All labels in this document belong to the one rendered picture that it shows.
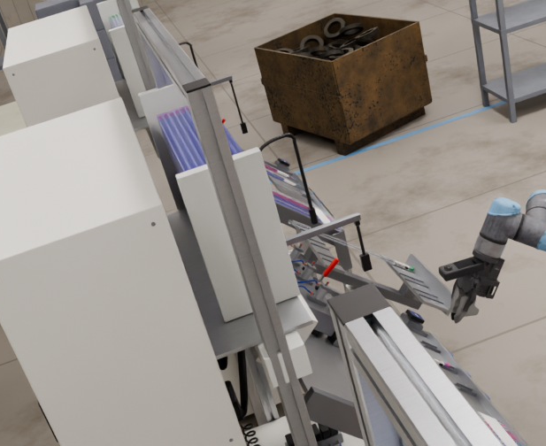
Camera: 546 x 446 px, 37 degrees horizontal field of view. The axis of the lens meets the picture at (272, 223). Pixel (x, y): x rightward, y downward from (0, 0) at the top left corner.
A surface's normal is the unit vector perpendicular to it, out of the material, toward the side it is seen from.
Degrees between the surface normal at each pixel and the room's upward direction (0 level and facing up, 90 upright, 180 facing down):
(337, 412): 90
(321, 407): 90
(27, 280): 90
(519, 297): 0
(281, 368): 90
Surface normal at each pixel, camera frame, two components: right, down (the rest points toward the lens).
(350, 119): 0.54, 0.27
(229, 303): 0.26, 0.39
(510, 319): -0.24, -0.86
